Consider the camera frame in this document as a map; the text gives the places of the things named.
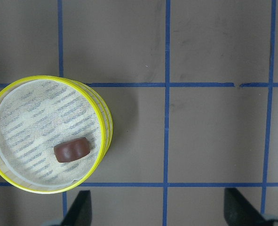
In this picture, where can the brown bun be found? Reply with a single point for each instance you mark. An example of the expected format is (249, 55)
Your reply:
(72, 150)

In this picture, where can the yellow steamer layer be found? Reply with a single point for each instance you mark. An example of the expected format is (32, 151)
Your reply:
(102, 111)
(37, 113)

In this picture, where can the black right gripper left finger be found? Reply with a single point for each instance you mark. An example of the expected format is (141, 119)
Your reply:
(80, 213)

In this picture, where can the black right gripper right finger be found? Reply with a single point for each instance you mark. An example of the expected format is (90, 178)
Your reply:
(238, 211)

